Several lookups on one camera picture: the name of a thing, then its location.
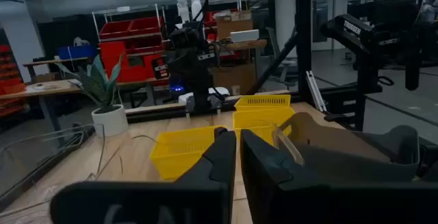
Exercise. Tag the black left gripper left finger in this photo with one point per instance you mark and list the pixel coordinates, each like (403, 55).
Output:
(191, 200)

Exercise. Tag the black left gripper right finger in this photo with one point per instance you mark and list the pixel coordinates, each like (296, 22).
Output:
(273, 189)

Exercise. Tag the yellow plastic slotted basket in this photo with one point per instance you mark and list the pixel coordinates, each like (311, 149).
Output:
(178, 152)
(260, 119)

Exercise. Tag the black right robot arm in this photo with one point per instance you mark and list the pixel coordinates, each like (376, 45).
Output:
(198, 76)

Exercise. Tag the black robot arm with label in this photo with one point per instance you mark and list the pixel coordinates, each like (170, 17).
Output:
(362, 46)

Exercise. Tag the white metal shelf rack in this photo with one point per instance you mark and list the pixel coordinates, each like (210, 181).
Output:
(137, 9)

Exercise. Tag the red shelf bins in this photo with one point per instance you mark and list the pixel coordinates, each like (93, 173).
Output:
(10, 80)

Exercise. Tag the red plastic bin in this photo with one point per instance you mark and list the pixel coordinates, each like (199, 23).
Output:
(114, 29)
(145, 25)

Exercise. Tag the brown cardboard box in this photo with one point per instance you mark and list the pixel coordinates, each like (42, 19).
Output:
(234, 22)

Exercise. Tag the red stacked storage bins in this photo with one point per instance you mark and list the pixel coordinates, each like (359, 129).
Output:
(130, 63)

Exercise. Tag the white rectangular box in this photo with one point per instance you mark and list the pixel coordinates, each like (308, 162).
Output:
(244, 35)

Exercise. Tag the large cardboard box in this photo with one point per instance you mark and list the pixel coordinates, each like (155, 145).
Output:
(236, 78)

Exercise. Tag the green potted plant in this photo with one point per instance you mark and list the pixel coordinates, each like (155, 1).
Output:
(97, 85)

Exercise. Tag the silver aluminium extrusion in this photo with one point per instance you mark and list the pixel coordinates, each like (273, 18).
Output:
(315, 92)

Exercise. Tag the blue plastic bin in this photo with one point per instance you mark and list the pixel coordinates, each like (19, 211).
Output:
(77, 51)

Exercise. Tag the white round plant pot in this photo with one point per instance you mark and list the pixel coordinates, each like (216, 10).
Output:
(109, 121)

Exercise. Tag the wooden desk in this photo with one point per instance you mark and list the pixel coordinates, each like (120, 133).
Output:
(41, 88)

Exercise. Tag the black table edge rail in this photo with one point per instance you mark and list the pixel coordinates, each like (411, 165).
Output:
(154, 112)

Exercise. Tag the black diagonal frame brace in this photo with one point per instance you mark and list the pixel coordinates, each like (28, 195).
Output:
(273, 64)

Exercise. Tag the black vertical frame post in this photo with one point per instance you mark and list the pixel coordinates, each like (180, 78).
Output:
(303, 39)

